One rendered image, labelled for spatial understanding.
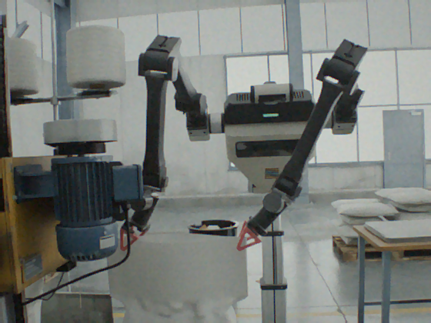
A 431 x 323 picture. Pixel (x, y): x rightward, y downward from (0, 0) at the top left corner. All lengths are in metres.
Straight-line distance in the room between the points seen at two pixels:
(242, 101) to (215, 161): 7.72
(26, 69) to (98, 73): 0.24
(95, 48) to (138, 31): 8.96
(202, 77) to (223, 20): 1.46
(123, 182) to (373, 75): 9.10
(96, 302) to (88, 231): 0.89
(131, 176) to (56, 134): 0.20
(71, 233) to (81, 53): 0.47
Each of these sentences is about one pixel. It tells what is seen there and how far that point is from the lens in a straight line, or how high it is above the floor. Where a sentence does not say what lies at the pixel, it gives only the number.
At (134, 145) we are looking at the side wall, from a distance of 9.64.
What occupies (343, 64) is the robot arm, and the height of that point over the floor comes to 1.55.
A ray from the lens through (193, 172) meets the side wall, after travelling 9.35.
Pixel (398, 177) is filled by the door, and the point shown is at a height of 0.51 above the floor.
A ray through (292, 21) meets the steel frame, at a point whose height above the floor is 4.14.
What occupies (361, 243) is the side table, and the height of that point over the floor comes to 0.63.
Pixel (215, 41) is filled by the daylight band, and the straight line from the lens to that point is 9.63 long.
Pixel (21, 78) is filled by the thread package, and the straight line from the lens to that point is 1.21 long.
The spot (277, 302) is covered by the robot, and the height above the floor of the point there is 0.61.
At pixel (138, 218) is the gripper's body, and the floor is 1.12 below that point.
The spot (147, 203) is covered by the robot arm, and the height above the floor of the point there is 1.18.
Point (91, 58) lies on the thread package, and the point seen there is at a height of 1.59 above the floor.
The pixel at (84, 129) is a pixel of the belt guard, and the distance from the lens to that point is 0.91.
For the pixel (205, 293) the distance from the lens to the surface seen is 1.29.
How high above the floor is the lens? 1.33
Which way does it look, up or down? 3 degrees down
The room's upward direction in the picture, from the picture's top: 3 degrees counter-clockwise
